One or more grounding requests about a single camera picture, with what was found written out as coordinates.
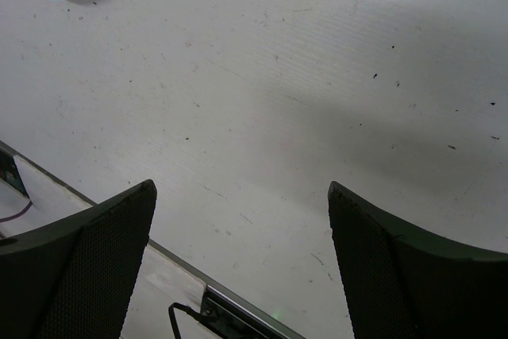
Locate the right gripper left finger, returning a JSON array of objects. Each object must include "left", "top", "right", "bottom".
[{"left": 1, "top": 179, "right": 157, "bottom": 338}]

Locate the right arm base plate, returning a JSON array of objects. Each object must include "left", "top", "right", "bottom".
[{"left": 200, "top": 287, "right": 303, "bottom": 339}]

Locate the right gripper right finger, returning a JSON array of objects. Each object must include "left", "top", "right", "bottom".
[{"left": 328, "top": 182, "right": 507, "bottom": 338}]

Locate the black base cable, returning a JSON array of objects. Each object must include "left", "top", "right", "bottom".
[{"left": 167, "top": 302, "right": 217, "bottom": 339}]

